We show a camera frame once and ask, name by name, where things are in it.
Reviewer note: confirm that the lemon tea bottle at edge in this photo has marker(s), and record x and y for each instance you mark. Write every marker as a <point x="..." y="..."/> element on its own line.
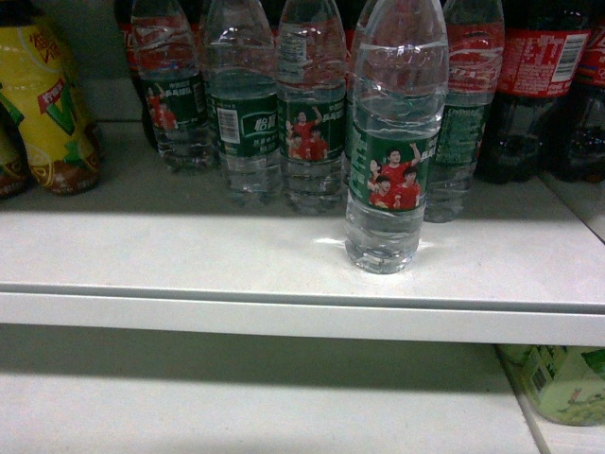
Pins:
<point x="15" y="174"/>

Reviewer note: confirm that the light green drink bottle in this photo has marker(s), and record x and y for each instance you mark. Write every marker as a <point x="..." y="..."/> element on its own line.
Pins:
<point x="564" y="384"/>

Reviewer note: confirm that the clear water bottle green label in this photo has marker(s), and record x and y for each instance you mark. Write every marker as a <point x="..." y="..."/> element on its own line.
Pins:
<point x="399" y="91"/>

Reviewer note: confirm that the yellow lemon tea bottle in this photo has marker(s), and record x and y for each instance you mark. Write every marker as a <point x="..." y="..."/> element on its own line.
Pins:
<point x="36" y="90"/>

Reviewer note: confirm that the water bottle far left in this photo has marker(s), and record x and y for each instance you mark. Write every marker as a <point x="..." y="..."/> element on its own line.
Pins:
<point x="168" y="65"/>

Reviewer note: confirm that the cola bottle at right edge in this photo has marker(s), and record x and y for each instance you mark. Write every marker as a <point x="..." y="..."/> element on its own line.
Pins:
<point x="579" y="149"/>

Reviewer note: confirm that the water bottle barcode label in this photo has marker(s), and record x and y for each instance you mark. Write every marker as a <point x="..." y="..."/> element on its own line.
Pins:
<point x="239" y="63"/>

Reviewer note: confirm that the cola bottle red label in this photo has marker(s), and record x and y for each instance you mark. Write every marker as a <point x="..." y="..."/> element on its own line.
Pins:
<point x="544" y="41"/>

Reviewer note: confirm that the water bottle text label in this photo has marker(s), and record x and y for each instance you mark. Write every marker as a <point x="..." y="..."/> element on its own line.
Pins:
<point x="476" y="35"/>

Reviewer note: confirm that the water bottle players label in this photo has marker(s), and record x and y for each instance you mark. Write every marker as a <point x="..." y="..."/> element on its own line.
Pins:
<point x="311" y="91"/>

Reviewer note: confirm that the cola bottle behind left water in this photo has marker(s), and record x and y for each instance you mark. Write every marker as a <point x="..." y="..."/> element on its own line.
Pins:
<point x="122" y="16"/>

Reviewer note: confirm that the white metal shelf board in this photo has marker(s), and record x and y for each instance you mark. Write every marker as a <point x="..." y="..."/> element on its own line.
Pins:
<point x="150" y="249"/>

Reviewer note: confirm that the water bottle behind front one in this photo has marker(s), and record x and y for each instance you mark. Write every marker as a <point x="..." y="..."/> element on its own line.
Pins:
<point x="359" y="13"/>

